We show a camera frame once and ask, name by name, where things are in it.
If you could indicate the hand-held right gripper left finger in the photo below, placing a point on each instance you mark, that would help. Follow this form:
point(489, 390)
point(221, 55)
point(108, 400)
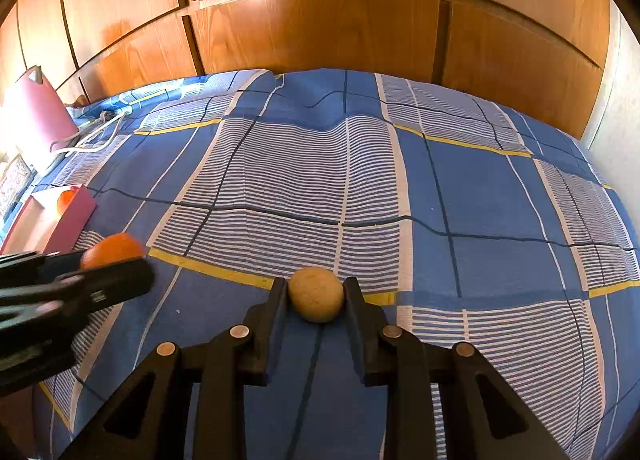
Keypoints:
point(270, 320)

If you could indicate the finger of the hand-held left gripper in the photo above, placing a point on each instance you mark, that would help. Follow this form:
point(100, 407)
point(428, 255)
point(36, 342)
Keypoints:
point(110, 282)
point(45, 265)

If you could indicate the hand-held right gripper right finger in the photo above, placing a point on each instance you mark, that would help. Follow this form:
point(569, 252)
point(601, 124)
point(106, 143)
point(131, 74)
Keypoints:
point(360, 320)

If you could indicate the orange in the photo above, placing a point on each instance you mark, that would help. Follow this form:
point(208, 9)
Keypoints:
point(115, 246)

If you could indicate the brown kiwi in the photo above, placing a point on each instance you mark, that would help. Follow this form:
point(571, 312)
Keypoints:
point(316, 294)

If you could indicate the pink box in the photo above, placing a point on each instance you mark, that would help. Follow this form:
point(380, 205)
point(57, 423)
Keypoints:
point(75, 220)

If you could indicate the round orange-red fruit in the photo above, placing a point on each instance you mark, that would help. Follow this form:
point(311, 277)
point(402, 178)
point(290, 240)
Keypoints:
point(67, 199)

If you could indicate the patterned box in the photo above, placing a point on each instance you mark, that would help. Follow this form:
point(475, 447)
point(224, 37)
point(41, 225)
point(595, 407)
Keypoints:
point(15, 180)

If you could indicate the pink electric kettle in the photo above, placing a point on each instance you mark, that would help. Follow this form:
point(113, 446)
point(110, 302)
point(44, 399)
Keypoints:
point(35, 115)

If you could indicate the blue plaid bedsheet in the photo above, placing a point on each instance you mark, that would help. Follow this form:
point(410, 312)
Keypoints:
point(475, 190)

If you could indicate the wooden wardrobe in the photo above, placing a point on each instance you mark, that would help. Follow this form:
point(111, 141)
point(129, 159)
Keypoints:
point(320, 30)

